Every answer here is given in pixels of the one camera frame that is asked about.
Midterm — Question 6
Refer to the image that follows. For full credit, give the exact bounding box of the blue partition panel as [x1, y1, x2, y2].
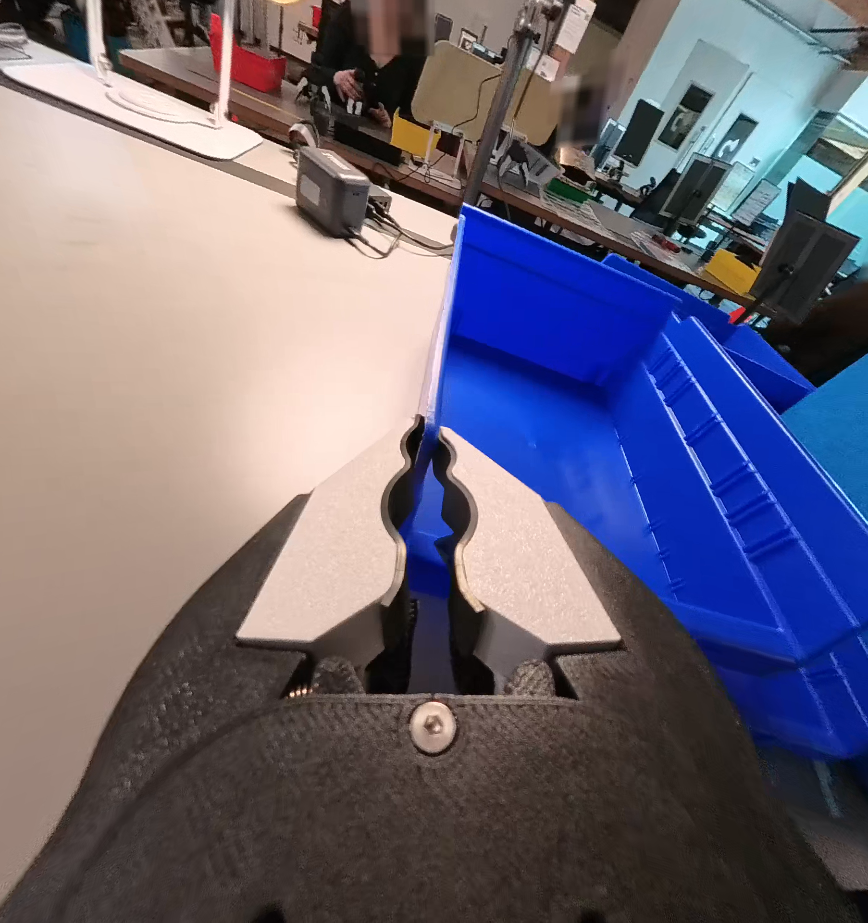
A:
[780, 339, 868, 556]

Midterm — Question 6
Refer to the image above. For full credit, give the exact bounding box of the black charging cable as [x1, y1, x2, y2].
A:
[344, 209, 455, 258]

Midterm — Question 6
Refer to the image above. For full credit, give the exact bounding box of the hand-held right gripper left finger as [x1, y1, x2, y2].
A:
[234, 415, 428, 661]

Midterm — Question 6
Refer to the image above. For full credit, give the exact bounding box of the red plastic bin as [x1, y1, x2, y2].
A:
[209, 13, 288, 93]

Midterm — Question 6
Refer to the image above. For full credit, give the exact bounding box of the blue plastic bin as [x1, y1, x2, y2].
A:
[401, 202, 868, 760]
[603, 252, 817, 413]

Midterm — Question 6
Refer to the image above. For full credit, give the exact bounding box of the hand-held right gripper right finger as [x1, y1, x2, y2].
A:
[433, 425, 624, 682]

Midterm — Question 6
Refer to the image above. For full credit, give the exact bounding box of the black monitor on stand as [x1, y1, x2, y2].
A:
[751, 209, 862, 325]

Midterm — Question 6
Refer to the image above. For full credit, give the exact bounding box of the wooden workbench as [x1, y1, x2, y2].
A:
[120, 47, 774, 304]

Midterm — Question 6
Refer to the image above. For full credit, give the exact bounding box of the beige rounded divider panel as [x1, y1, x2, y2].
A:
[411, 39, 561, 145]

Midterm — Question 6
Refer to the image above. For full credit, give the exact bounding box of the dark grey power bank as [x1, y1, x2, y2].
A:
[293, 148, 373, 239]

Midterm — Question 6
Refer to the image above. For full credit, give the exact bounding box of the small yellow bin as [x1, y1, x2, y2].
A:
[704, 249, 764, 295]
[391, 112, 444, 165]

